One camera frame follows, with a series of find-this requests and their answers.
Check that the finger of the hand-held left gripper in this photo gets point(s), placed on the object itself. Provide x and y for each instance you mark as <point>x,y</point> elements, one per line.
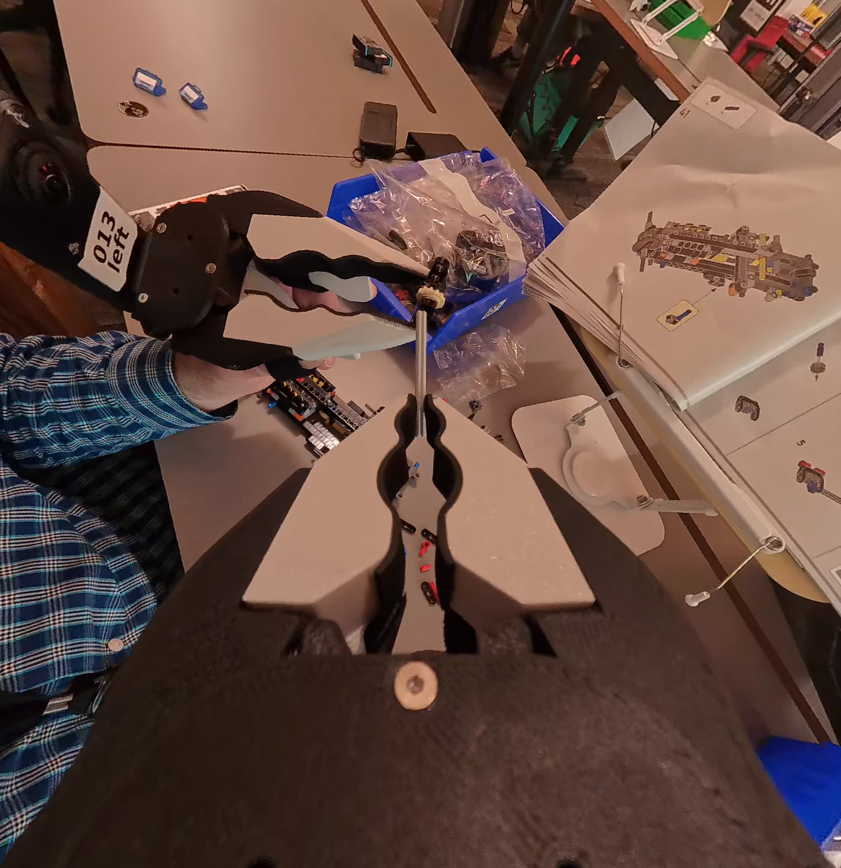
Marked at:
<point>359,339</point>
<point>312,237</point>

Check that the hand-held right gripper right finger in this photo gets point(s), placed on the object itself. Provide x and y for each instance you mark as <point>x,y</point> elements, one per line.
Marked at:
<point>515,536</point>

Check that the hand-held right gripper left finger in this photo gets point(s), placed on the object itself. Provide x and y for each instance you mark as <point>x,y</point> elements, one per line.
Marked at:
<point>319,536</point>

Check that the grey lego axle rod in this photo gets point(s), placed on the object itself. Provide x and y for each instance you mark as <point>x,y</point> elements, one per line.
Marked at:
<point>421,366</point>

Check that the small tan lego gear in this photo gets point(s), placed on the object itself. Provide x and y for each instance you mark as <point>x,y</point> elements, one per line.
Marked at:
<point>431,297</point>

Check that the person's left forearm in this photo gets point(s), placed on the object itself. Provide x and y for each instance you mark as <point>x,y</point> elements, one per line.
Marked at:
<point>88,386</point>

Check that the part-built grey lego chassis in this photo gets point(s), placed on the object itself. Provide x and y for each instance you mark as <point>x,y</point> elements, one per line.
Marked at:
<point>319,413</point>

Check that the scatter of small lego pieces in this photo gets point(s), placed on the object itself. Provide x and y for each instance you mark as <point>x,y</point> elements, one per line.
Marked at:
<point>428,591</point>

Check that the person's left hand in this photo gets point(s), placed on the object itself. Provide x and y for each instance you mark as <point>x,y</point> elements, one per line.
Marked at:
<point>217,386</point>

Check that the blue plastic bin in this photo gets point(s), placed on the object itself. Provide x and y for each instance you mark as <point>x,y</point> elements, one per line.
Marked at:
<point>461,325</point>
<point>807,786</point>

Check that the white book stand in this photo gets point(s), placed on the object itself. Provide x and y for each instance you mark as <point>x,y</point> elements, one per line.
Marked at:
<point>549,434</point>

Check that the heap of clear plastic bags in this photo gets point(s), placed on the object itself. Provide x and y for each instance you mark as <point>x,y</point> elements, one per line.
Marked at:
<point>427,203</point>

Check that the clear plastic bag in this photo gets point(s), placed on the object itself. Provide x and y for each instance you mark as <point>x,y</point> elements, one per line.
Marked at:
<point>481,366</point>

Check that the black power adapter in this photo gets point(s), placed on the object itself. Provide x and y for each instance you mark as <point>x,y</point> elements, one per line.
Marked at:
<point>378,125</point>
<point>434,144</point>

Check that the small blue plastic case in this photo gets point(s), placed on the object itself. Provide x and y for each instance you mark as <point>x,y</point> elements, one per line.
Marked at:
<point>192,95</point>
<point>148,81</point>

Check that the small black blue device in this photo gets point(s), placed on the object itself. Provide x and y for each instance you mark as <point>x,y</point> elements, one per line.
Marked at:
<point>369,54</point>

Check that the person's plaid shirt torso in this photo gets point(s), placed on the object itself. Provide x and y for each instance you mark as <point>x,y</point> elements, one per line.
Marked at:
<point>54,576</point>

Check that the green crate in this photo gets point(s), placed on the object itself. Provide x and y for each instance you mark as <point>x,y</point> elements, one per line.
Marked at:
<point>556,115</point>

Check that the white board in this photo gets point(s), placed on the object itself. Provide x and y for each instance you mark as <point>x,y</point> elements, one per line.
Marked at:
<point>634,132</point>

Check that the white instruction booklet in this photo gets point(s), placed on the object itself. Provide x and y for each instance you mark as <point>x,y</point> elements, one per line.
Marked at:
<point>698,203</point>

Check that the green white tray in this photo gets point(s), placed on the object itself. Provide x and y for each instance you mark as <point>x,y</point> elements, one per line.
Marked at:
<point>671,17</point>

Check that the red box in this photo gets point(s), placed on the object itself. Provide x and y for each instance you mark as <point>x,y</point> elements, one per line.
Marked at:
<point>759,41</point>

